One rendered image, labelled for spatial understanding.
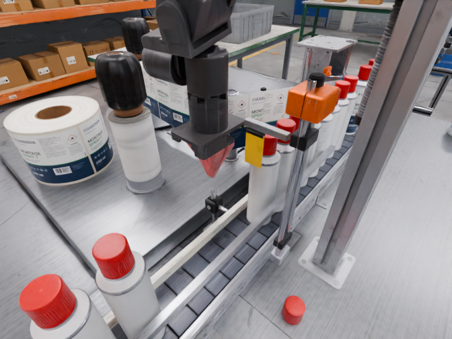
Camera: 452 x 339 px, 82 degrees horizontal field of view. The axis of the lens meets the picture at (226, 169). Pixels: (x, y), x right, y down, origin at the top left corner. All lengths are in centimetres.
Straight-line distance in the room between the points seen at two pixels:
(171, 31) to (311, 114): 17
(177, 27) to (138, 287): 27
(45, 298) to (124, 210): 36
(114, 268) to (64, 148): 44
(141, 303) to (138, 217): 28
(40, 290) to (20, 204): 56
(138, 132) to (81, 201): 22
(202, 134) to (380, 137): 23
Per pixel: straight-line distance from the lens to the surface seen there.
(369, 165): 40
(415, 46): 36
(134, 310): 35
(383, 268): 63
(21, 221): 78
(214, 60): 34
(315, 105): 29
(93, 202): 66
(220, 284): 48
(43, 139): 68
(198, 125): 38
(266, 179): 46
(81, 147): 70
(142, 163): 59
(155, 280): 45
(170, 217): 57
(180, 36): 31
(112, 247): 29
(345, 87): 69
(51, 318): 29
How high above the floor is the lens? 130
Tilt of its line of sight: 38 degrees down
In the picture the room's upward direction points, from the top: straight up
